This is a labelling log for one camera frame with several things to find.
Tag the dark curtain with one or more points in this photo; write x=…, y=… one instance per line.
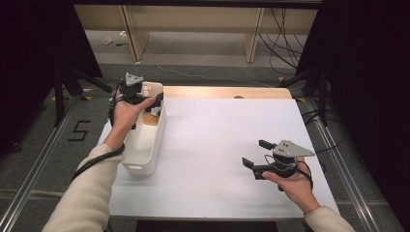
x=32, y=64
x=370, y=96

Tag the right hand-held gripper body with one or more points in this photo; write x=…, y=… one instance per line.
x=290, y=150

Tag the beige painted phone case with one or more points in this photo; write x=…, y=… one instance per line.
x=153, y=87

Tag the small black floor item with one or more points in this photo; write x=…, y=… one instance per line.
x=122, y=44

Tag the person's right hand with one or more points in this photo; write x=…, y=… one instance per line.
x=296, y=187

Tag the black metal stand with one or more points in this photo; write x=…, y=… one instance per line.
x=322, y=96
x=58, y=96

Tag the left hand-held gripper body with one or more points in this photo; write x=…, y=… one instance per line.
x=133, y=80

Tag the wooden shelf unit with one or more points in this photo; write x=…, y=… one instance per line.
x=193, y=19

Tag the aluminium floor rail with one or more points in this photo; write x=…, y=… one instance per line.
x=32, y=177
x=348, y=177

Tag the white plastic storage box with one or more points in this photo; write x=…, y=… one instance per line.
x=145, y=145

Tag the small white floor scrap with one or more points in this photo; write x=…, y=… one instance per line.
x=108, y=40

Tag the person's left hand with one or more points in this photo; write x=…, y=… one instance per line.
x=124, y=119

